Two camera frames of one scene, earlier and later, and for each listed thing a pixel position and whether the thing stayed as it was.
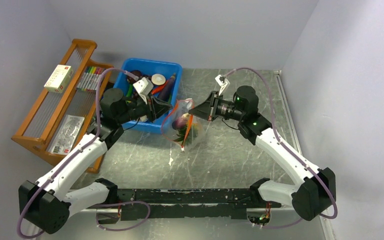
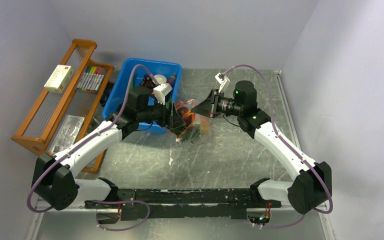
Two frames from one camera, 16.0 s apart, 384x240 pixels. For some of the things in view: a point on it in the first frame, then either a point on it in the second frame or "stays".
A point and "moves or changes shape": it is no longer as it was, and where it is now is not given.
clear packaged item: (66, 137) stays
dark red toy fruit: (137, 73) -> (186, 113)
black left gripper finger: (156, 107) -> (176, 120)
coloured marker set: (90, 80) stays
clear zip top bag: (181, 126) moves or changes shape
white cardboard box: (59, 79) stays
